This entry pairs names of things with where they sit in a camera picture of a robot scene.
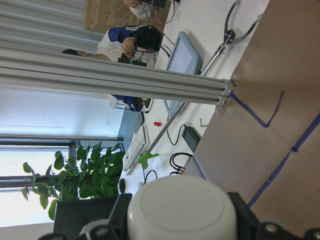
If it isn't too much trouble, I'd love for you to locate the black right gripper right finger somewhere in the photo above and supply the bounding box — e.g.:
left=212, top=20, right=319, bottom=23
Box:
left=227, top=192, right=283, bottom=240

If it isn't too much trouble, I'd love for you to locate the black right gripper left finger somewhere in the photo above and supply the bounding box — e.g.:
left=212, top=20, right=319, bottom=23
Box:
left=79, top=193, right=133, bottom=240

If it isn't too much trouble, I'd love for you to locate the white plastic cup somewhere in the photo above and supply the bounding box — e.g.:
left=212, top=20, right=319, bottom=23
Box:
left=127, top=175, right=238, bottom=240

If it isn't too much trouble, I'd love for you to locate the black monitor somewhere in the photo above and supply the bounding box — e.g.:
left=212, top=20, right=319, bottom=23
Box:
left=53, top=196, right=117, bottom=239

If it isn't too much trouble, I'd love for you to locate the green potted plant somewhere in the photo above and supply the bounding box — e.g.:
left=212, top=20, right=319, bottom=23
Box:
left=21, top=143, right=125, bottom=220

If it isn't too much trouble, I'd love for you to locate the white keyboard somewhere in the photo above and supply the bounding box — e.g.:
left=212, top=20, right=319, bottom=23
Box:
left=122, top=124, right=150, bottom=175

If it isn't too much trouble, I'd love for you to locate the black power adapter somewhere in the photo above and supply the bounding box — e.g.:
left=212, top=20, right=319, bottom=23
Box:
left=182, top=126, right=201, bottom=153

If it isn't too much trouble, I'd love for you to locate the small red object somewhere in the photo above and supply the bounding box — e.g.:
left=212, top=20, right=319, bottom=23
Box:
left=153, top=121, right=162, bottom=127

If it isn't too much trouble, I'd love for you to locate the teach pendant tablet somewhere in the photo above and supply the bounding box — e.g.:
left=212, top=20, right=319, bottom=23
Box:
left=163, top=31, right=203, bottom=118

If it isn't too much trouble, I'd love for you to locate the seated person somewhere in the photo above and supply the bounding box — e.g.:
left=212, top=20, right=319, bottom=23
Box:
left=61, top=24, right=163, bottom=113

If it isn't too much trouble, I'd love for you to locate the aluminium frame post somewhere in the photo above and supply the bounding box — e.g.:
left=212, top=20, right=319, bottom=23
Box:
left=0, top=47, right=235, bottom=106

